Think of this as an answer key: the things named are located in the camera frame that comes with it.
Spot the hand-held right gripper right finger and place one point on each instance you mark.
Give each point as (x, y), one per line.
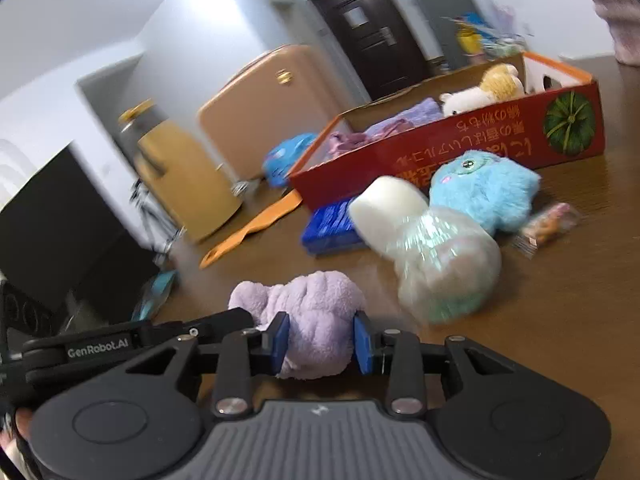
(362, 344)

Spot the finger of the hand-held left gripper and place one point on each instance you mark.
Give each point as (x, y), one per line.
(210, 324)

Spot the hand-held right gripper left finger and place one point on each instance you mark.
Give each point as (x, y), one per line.
(281, 342)

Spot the lavender fluffy cloth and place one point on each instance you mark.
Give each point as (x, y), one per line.
(310, 310)

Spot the iridescent white soft toy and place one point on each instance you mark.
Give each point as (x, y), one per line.
(440, 255)

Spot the blue plush toy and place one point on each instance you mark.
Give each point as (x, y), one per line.
(480, 192)

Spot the red cardboard box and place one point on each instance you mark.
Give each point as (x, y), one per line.
(450, 150)

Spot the purple towel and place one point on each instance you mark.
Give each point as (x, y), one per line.
(405, 116)

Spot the yellow and white plush toy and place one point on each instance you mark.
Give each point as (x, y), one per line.
(495, 85)

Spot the pink soft pads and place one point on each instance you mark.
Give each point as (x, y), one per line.
(347, 141)

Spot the person's left hand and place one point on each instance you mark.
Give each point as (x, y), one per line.
(23, 420)

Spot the blue flat packet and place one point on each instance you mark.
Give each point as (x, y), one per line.
(157, 292)

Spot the blue ribbed packet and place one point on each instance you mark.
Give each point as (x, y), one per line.
(332, 227)

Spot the black paper bag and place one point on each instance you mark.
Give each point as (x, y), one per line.
(65, 230)

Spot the yellow thermos jug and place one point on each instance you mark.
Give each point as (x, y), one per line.
(187, 180)

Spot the blue wet wipes pack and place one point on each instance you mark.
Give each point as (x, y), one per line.
(290, 157)

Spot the small clear snack packet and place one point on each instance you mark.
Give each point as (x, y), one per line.
(547, 227)

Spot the peach ribbed suitcase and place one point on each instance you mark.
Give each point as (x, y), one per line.
(280, 110)

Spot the dark brown door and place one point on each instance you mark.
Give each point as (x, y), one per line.
(370, 40)

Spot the yellow cup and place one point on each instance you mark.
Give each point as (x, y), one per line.
(470, 42)

